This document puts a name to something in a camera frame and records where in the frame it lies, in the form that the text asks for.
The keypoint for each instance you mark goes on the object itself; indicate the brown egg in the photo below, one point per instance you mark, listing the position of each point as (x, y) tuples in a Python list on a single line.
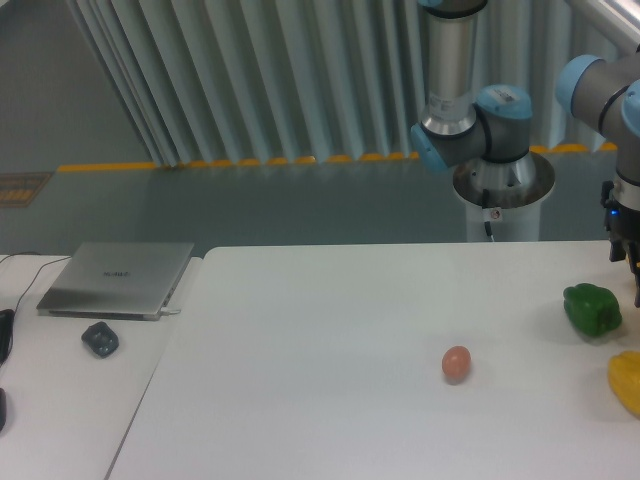
[(456, 364)]

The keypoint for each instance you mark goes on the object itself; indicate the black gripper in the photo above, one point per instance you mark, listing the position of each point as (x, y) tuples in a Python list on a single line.
[(622, 225)]

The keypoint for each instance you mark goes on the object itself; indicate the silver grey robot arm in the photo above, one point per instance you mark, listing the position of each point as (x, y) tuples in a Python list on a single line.
[(484, 137)]

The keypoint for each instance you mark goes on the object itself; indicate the silver closed laptop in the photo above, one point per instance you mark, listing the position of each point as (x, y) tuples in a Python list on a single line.
[(126, 280)]

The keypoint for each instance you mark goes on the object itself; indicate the black object lower left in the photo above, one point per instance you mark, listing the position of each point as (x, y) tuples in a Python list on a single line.
[(3, 408)]

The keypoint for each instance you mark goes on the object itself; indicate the yellow bell pepper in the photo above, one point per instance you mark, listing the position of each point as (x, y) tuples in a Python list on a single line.
[(623, 379)]

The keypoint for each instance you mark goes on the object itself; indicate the pleated grey curtain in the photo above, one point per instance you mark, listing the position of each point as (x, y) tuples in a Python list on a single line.
[(235, 81)]

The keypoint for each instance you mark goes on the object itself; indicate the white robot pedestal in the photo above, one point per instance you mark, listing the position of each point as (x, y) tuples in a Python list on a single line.
[(503, 202)]

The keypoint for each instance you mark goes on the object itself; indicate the black device at left edge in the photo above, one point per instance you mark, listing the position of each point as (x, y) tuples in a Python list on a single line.
[(7, 317)]

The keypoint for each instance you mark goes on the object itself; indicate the black power adapter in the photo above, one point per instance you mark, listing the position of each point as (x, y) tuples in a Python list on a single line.
[(100, 339)]

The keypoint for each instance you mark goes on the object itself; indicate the green bell pepper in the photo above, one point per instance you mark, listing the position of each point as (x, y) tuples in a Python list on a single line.
[(592, 310)]

